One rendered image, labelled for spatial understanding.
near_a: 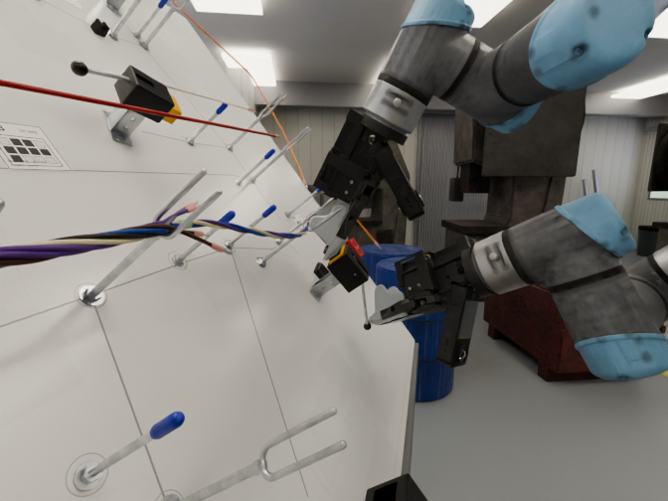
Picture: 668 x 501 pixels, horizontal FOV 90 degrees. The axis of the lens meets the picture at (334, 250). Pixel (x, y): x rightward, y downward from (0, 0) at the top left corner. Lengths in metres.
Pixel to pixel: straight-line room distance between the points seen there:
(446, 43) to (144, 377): 0.45
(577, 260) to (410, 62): 0.29
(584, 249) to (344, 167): 0.29
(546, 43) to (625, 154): 8.94
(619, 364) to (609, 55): 0.29
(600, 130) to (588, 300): 8.49
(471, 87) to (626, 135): 8.86
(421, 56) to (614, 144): 8.71
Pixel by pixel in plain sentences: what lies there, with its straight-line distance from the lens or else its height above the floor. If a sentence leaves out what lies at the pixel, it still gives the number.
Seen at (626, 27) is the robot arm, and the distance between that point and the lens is 0.38.
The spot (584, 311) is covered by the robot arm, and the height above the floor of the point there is 1.12.
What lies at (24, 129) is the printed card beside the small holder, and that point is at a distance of 0.41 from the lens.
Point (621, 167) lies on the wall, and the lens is 9.25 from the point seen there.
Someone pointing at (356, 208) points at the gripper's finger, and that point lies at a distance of 0.46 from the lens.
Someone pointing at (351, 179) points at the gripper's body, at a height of 1.26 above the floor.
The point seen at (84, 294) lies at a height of 1.17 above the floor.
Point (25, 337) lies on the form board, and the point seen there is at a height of 1.16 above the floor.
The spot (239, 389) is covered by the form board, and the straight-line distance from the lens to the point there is 0.35.
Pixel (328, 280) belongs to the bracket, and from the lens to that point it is 0.55.
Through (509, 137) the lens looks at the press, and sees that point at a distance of 3.72.
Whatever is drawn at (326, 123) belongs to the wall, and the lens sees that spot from 6.50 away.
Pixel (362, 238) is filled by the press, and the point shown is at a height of 0.47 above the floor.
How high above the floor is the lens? 1.25
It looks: 10 degrees down
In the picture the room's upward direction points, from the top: straight up
